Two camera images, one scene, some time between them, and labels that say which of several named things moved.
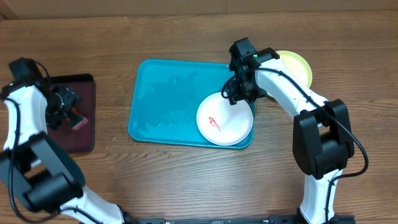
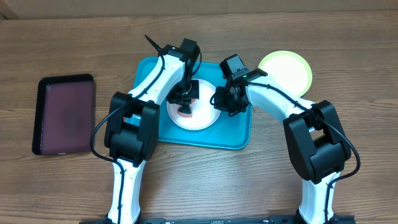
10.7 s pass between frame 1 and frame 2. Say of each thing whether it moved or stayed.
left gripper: moved
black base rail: stayed
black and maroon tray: stayed
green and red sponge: moved
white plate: moved
